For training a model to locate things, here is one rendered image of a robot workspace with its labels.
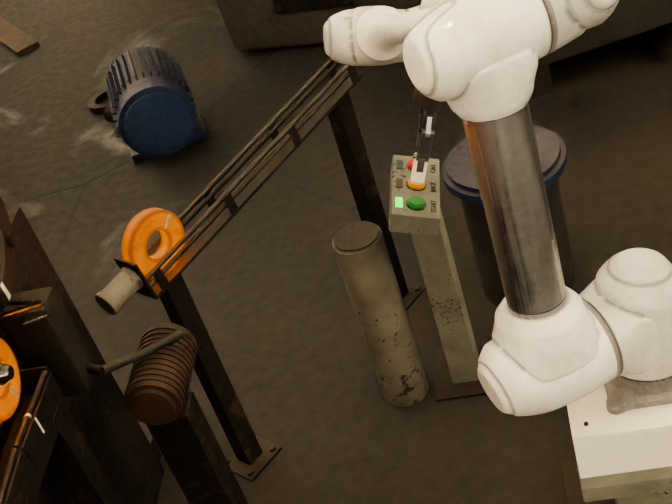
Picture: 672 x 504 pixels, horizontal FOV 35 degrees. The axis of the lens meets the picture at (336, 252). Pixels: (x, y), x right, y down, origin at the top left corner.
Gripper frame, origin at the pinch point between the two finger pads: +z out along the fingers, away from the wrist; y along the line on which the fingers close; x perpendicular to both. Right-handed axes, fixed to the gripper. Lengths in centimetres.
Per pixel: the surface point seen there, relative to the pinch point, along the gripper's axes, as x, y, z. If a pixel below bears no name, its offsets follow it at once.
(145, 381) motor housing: -53, 37, 37
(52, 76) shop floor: -154, -239, 133
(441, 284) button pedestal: 10.0, -2.0, 33.5
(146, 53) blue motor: -95, -171, 77
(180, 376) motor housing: -46, 33, 38
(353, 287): -10.8, 2.0, 34.0
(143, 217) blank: -58, 13, 12
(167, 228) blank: -53, 10, 16
